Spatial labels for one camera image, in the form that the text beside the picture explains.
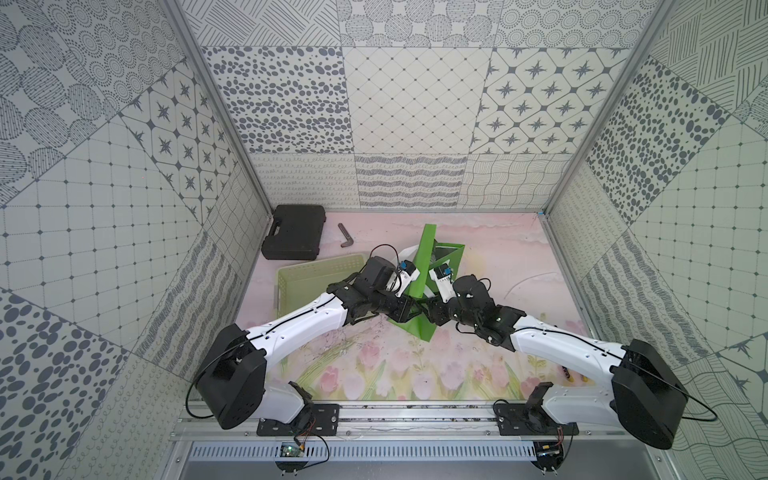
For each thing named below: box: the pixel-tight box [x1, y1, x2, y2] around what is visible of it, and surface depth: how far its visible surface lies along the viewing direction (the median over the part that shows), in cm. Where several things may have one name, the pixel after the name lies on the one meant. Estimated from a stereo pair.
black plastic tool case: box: [261, 204, 327, 261], surface depth 112 cm
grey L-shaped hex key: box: [337, 222, 354, 248], surface depth 113 cm
